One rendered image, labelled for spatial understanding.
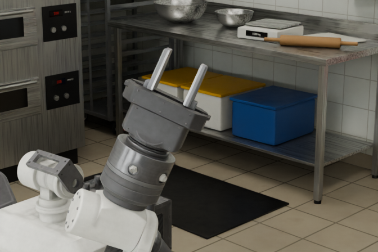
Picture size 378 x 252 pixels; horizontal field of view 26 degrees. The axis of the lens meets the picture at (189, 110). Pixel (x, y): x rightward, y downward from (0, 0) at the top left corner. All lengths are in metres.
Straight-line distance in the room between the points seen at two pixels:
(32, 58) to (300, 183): 1.85
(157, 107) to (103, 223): 0.18
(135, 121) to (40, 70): 4.11
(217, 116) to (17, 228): 4.01
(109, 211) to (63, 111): 4.26
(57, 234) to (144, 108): 0.40
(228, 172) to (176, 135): 4.28
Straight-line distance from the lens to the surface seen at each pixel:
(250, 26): 5.25
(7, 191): 1.63
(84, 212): 1.14
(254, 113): 5.21
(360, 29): 5.32
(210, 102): 5.45
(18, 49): 5.11
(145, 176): 1.12
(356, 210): 4.86
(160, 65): 1.12
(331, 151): 5.13
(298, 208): 4.84
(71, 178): 1.43
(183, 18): 5.68
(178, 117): 1.10
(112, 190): 1.13
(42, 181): 1.46
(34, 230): 1.47
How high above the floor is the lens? 1.81
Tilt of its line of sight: 15 degrees down
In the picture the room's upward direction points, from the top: straight up
